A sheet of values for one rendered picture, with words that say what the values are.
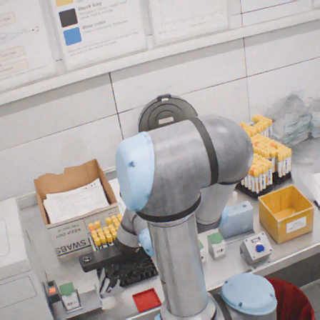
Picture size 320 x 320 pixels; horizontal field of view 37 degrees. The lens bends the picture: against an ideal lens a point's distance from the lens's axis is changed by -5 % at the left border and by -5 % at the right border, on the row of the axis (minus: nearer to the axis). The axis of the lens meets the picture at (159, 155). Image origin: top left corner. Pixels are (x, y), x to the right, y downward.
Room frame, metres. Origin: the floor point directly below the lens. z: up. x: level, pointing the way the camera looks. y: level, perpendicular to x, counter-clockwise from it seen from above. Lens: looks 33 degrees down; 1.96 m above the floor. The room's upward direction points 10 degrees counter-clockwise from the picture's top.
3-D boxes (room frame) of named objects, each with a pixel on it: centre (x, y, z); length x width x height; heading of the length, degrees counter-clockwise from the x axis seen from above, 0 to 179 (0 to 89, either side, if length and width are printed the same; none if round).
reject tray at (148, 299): (0.94, 0.10, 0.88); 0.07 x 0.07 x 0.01; 15
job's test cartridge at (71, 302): (0.93, 0.31, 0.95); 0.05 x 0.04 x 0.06; 15
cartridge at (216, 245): (1.08, -0.12, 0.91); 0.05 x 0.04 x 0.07; 15
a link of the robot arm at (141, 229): (0.90, 0.03, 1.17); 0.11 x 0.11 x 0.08; 14
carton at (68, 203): (1.33, 0.30, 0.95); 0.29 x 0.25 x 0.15; 15
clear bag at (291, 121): (1.67, -0.52, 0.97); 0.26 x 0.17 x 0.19; 119
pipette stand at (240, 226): (1.16, -0.20, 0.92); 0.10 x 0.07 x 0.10; 100
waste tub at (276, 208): (1.14, -0.36, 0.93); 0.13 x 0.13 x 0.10; 14
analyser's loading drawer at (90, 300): (0.92, 0.33, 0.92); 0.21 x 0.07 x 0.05; 105
